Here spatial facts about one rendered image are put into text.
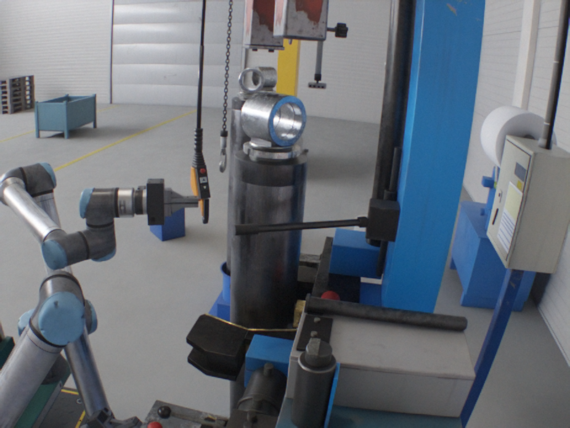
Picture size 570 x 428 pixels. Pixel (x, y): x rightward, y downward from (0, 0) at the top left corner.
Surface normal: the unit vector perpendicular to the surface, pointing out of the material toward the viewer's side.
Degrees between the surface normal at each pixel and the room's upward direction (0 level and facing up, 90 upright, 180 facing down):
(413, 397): 90
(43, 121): 90
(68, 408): 0
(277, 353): 0
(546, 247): 90
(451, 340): 0
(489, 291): 90
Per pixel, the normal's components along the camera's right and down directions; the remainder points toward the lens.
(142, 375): 0.06, -0.93
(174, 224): 0.61, 0.32
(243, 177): -0.69, 0.22
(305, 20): 0.24, 0.37
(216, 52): -0.20, 0.34
